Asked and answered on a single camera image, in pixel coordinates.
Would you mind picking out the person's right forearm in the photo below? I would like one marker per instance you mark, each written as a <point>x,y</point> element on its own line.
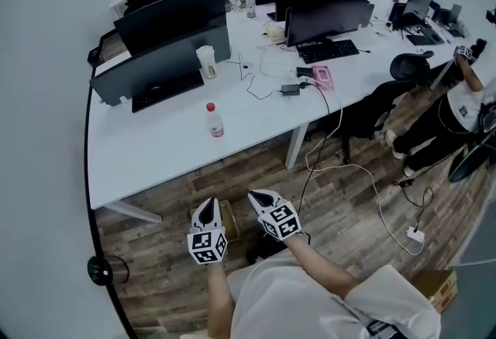
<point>317,267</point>

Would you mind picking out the open black laptop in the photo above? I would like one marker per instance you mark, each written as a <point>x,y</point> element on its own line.
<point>420,15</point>

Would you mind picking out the person's light grey shirt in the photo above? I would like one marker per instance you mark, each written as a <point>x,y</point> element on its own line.
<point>279,302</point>

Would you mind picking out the black office chair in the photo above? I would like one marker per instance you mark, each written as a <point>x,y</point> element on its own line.
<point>387,104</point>

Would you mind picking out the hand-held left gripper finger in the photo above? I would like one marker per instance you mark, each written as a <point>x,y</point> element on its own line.
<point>200,215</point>
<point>217,215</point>

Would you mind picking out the steel trash can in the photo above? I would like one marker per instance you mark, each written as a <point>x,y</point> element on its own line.
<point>112,271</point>

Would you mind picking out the beige tissue pack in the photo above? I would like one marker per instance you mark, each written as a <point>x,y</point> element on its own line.
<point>275,34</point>

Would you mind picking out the white floor power brick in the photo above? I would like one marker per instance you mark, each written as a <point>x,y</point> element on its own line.
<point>415,234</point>

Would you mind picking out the white lidded tumbler cup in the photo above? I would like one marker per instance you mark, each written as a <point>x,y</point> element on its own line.
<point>206,62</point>

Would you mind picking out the black computer monitor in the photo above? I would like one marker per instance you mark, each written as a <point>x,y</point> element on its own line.
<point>155,66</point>

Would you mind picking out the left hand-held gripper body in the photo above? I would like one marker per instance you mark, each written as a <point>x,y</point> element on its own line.
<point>207,246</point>

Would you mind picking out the brown cardboard box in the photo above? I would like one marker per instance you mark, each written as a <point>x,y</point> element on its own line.
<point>231,219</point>

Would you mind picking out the black power adapter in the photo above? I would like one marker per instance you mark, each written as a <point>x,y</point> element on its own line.
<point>290,89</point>

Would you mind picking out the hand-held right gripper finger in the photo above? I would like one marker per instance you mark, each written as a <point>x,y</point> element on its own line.
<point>259,209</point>
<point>269,199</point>

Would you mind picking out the plastic bottle with red cap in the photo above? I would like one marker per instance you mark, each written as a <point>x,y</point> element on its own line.
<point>215,122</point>

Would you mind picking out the closed printed cardboard carton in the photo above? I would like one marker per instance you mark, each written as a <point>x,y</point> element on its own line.
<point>438,289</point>

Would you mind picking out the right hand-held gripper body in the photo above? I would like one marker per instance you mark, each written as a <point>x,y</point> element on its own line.
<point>281,221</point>

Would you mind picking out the person's left forearm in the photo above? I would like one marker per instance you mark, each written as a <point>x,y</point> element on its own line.
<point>220,298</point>

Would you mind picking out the small white desk fan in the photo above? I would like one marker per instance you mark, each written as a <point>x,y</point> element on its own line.
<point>233,2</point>

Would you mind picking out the small white bottle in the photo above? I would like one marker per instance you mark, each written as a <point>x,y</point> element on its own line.
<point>251,7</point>

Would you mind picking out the person's black trousers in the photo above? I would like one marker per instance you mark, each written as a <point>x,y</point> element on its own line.
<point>269,250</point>

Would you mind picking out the black keyboard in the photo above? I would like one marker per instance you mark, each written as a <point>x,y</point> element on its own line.
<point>166,91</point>
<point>327,51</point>

